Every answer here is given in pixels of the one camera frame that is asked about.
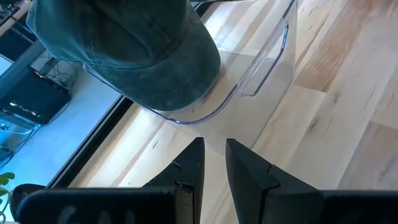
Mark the grey metal beam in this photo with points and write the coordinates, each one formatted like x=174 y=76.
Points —
x=21 y=67

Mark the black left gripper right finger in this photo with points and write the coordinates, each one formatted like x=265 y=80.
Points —
x=280 y=205

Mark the clear plastic bin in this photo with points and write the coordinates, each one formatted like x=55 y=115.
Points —
x=267 y=71

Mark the dark green fabric cap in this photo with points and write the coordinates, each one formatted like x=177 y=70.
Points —
x=140 y=46

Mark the green potted plant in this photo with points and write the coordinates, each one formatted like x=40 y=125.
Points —
x=6 y=178

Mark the black metal table frame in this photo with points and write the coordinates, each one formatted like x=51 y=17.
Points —
x=93 y=143

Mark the black electronics box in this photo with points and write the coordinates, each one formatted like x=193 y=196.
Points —
x=34 y=99

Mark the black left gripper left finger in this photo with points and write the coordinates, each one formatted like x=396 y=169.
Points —
x=109 y=207

